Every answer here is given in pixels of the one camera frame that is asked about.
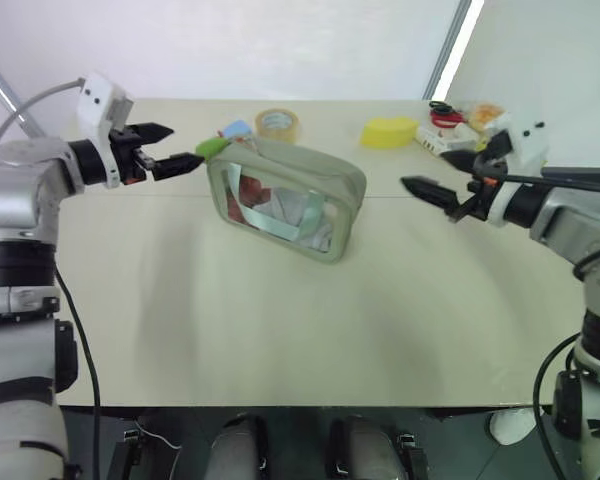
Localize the thin white wire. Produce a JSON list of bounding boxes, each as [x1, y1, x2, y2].
[[132, 418, 182, 450]]

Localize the blue and white packet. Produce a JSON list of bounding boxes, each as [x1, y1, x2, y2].
[[216, 119, 257, 151]]

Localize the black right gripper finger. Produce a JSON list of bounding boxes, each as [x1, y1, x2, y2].
[[439, 148, 480, 175], [400, 175, 462, 218]]

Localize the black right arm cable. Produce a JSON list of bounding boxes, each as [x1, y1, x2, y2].
[[531, 331, 583, 480]]

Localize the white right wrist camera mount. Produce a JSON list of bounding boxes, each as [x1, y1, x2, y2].
[[485, 112, 552, 227]]

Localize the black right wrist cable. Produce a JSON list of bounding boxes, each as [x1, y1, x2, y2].
[[497, 168, 600, 191]]

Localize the white rounded object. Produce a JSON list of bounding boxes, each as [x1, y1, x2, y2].
[[488, 406, 537, 446]]

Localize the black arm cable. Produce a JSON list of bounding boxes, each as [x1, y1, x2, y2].
[[531, 331, 583, 480], [53, 268, 104, 480]]

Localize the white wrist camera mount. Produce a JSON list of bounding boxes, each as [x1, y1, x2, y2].
[[75, 72, 137, 190], [485, 112, 552, 227]]

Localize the white vertical frame strip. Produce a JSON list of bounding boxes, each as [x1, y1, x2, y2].
[[421, 0, 483, 102]]

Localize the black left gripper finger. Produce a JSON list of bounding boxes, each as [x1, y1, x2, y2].
[[151, 152, 207, 183], [129, 121, 176, 148]]

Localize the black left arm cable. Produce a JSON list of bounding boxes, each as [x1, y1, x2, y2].
[[53, 268, 104, 480]]

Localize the white cloth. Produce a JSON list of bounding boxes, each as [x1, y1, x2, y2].
[[257, 186, 334, 253]]

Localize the olive green clear pouch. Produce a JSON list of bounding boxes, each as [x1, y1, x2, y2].
[[206, 137, 369, 267]]

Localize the silver metal pole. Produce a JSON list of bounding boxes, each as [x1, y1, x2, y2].
[[0, 46, 47, 140]]

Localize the clear packing tape roll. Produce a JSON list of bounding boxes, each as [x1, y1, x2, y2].
[[254, 107, 304, 147]]

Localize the yellow sponge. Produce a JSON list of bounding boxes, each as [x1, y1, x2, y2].
[[359, 115, 422, 150]]

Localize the orange snack packet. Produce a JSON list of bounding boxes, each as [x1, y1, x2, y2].
[[461, 101, 510, 135]]

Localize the grey left wrist cable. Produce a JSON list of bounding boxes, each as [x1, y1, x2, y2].
[[0, 78, 89, 169]]

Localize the dark red cloth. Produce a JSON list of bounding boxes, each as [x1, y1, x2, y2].
[[227, 173, 272, 223]]

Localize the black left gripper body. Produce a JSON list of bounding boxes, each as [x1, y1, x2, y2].
[[110, 127, 157, 187]]

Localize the green plastic item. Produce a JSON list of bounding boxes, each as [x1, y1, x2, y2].
[[194, 135, 232, 161]]

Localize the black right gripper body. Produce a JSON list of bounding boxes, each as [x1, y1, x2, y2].
[[448, 149, 507, 223]]

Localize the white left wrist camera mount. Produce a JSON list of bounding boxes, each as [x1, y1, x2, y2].
[[75, 72, 137, 190]]

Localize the red and black scissors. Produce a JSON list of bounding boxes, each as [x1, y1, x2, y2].
[[427, 100, 467, 130]]

